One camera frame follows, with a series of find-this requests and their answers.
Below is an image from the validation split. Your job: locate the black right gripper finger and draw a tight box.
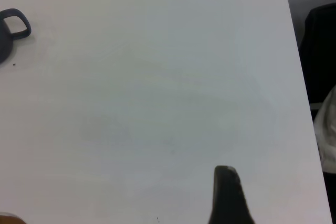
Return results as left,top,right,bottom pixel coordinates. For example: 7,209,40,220
208,165,257,224

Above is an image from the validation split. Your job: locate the grey ceramic mug with handle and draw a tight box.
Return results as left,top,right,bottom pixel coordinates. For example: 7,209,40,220
0,8,32,65

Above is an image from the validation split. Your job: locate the white crumpled cloth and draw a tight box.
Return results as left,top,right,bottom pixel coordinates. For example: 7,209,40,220
313,84,336,174

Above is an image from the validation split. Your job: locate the black chair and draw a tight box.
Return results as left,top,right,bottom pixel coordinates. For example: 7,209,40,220
299,3,336,104

